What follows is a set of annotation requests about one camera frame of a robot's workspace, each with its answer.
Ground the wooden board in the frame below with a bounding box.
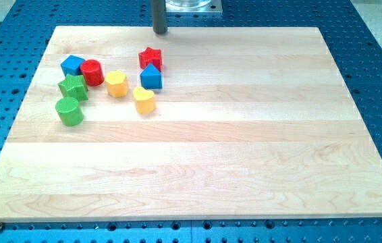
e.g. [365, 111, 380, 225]
[0, 26, 382, 222]

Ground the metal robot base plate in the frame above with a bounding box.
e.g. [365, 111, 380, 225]
[165, 0, 223, 15]

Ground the green star block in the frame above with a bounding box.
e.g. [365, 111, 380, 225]
[58, 74, 88, 101]

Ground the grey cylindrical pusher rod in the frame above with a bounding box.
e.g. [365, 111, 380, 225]
[150, 0, 168, 34]

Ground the yellow hexagon block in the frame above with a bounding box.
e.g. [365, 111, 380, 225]
[105, 71, 129, 98]

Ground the blue pentagon block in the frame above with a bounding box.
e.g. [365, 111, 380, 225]
[140, 63, 163, 89]

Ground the red star block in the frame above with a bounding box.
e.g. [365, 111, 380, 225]
[138, 47, 162, 71]

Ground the blue cube block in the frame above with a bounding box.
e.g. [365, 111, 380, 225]
[60, 55, 85, 76]

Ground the yellow heart block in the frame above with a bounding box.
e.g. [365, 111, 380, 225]
[132, 86, 156, 114]

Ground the green cylinder block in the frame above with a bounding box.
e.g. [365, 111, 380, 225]
[55, 97, 84, 126]

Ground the red cylinder block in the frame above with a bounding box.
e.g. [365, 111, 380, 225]
[80, 59, 104, 86]

